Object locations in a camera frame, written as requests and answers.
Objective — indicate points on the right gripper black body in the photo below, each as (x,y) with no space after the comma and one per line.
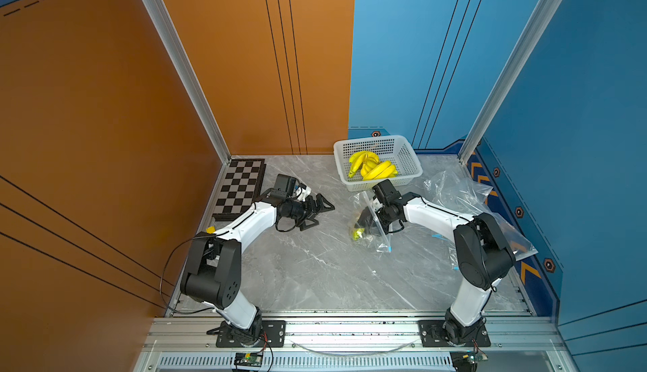
(383,218)

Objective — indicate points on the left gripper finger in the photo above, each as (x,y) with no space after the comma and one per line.
(309,222)
(322,205)

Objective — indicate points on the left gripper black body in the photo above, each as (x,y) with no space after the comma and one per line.
(302,211)

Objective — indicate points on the yellow banana bunch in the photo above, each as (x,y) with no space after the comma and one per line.
(381,170)
(359,159)
(358,233)

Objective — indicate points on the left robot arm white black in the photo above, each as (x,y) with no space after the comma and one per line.
(213,268)

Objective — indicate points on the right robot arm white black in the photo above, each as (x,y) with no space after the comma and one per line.
(484,254)

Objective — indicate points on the black brown checkerboard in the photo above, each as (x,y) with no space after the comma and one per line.
(239,189)

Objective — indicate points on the white perforated plastic basket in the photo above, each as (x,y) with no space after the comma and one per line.
(394,148)

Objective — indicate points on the left green circuit board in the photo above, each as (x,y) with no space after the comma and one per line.
(248,361)

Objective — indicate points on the green circuit board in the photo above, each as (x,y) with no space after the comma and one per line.
(473,359)
(248,361)

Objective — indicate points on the right green circuit board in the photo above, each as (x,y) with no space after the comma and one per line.
(473,359)

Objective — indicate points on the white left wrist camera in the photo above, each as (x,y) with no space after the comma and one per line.
(302,192)

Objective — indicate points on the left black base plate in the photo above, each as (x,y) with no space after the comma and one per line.
(270,332)

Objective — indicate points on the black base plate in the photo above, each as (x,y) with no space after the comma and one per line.
(270,332)
(446,334)

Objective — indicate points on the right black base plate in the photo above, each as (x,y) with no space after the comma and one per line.
(446,334)

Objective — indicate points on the left aluminium corner post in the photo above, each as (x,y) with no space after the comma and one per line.
(161,19)

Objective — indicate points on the aluminium corner post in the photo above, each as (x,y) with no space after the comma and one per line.
(533,31)
(161,19)

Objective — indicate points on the right aluminium corner post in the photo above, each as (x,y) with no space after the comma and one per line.
(533,31)

